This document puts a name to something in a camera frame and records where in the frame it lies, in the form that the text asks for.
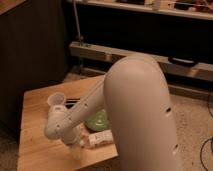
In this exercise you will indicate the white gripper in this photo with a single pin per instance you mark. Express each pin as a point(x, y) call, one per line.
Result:
point(70, 139)

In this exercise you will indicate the white plastic bottle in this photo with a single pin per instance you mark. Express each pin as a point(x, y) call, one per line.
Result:
point(97, 139)

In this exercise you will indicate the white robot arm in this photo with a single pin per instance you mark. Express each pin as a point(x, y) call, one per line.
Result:
point(135, 95)

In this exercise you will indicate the green bowl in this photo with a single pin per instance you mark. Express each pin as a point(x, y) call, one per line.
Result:
point(98, 122)

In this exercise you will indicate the wooden table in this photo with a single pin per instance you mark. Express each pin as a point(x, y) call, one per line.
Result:
point(37, 153)

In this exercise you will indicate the clear plastic cup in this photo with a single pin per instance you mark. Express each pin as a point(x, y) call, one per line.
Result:
point(57, 98)

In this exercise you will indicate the white shelf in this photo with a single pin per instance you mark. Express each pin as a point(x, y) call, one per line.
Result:
point(141, 8)

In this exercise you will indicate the grey metal rail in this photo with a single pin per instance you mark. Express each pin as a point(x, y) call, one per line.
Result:
point(169, 65)

